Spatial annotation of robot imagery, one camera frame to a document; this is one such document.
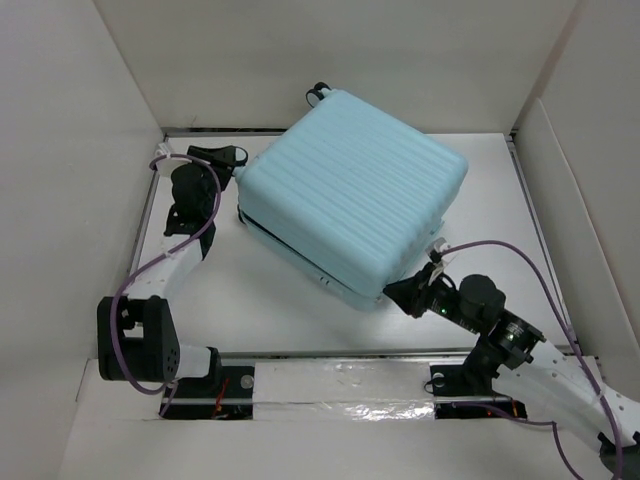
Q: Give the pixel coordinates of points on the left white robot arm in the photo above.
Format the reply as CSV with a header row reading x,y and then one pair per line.
x,y
137,339

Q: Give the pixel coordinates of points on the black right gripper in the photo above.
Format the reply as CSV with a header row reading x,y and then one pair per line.
x,y
410,292

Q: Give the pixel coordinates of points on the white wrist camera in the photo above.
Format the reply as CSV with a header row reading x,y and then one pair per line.
x,y
436,254
161,154

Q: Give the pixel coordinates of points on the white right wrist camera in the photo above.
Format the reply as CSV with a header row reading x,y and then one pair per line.
x,y
436,254

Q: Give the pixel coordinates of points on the light blue hard-shell suitcase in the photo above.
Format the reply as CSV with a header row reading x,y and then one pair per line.
x,y
350,195

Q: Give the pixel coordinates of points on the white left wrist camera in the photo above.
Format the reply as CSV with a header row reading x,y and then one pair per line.
x,y
161,154

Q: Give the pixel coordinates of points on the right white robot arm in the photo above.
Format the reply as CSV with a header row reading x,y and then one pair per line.
x,y
512,358

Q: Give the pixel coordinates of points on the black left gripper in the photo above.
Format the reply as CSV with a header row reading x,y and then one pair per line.
x,y
225,158

